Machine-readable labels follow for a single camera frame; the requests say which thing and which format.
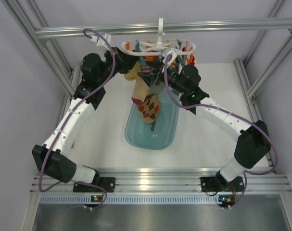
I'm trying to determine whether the beige purple striped sock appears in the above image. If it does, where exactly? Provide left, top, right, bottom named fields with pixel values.
left=131, top=73, right=150, bottom=105

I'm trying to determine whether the perforated cable duct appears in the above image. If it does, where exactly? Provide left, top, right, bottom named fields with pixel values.
left=39, top=194, right=234, bottom=205

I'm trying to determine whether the beige argyle sock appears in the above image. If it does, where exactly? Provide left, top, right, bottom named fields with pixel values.
left=137, top=94, right=162, bottom=124

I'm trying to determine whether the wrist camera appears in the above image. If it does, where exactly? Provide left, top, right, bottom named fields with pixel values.
left=90, top=33, right=112, bottom=52
left=159, top=48, right=177, bottom=67

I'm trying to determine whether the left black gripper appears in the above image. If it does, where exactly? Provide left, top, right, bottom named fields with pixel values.
left=97, top=46, right=140, bottom=86

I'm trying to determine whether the aluminium top crossbar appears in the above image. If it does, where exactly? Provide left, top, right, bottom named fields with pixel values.
left=34, top=18, right=292, bottom=39

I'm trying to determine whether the yellow sock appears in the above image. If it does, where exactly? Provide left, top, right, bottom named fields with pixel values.
left=124, top=62, right=141, bottom=81

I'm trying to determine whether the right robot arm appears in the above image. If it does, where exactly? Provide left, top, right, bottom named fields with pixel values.
left=138, top=61, right=274, bottom=194

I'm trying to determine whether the white round clip hanger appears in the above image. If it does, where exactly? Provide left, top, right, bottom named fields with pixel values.
left=120, top=18, right=196, bottom=56

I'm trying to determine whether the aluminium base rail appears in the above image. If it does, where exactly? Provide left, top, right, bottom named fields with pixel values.
left=30, top=167, right=292, bottom=193

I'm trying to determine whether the red sock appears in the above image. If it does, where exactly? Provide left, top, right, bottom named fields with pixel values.
left=182, top=53, right=196, bottom=65

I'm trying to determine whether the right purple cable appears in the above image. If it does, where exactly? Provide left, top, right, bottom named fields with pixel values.
left=162, top=54, right=279, bottom=209

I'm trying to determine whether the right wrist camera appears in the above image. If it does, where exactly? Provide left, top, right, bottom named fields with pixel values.
left=159, top=48, right=177, bottom=67

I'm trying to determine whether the blue transparent tray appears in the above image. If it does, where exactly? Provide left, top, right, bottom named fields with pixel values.
left=125, top=90, right=179, bottom=150

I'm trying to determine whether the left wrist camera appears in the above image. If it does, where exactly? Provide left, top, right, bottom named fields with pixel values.
left=90, top=33, right=112, bottom=52

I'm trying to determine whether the purple cable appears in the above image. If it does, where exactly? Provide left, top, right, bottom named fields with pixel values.
left=162, top=54, right=279, bottom=209
left=38, top=28, right=117, bottom=210

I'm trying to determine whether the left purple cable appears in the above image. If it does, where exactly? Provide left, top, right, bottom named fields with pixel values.
left=38, top=28, right=117, bottom=210

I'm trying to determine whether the grey black striped sock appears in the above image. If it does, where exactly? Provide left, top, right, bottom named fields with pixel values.
left=150, top=79, right=165, bottom=94

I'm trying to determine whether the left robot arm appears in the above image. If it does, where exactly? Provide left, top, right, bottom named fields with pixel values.
left=32, top=47, right=138, bottom=191

